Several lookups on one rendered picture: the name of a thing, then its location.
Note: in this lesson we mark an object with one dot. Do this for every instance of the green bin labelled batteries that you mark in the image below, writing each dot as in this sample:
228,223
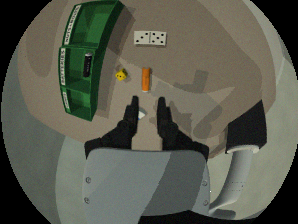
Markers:
85,29

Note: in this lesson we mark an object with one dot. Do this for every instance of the black battery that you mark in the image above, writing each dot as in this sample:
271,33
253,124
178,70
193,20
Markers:
87,64

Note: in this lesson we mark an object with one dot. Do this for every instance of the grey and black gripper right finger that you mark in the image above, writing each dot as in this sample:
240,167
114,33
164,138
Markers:
175,139

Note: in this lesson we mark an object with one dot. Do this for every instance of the orange aa battery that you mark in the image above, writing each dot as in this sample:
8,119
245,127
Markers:
145,79

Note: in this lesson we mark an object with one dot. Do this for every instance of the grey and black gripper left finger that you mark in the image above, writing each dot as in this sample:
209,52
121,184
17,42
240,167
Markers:
121,136

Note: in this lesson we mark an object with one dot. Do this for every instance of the white domino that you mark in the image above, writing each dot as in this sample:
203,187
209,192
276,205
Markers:
149,37

